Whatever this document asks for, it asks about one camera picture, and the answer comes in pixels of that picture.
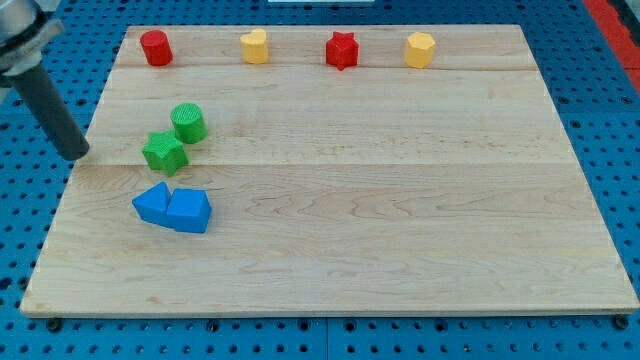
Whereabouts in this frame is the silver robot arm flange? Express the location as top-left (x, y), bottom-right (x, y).
top-left (1, 0), bottom-right (64, 88)

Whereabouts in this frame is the red star block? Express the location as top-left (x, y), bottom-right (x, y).
top-left (325, 31), bottom-right (359, 71)

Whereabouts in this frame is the green star block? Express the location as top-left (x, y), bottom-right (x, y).
top-left (142, 130), bottom-right (189, 177)

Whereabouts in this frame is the light wooden board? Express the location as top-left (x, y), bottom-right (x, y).
top-left (21, 25), bottom-right (639, 318)

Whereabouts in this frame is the blue cube block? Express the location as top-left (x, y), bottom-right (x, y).
top-left (166, 188), bottom-right (212, 233)

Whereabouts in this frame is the green cylinder block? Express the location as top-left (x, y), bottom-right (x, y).
top-left (170, 103), bottom-right (208, 144)

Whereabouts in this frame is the yellow heart block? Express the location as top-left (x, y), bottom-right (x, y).
top-left (240, 28), bottom-right (269, 64)

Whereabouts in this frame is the yellow hexagon block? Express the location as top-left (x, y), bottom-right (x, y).
top-left (404, 32), bottom-right (436, 69)

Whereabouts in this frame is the blue triangle block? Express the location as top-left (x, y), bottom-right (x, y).
top-left (132, 182), bottom-right (172, 228)

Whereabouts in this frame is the red cylinder block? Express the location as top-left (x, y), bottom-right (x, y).
top-left (139, 30), bottom-right (173, 66)

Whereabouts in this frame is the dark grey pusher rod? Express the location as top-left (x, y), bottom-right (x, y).
top-left (7, 64), bottom-right (90, 161)

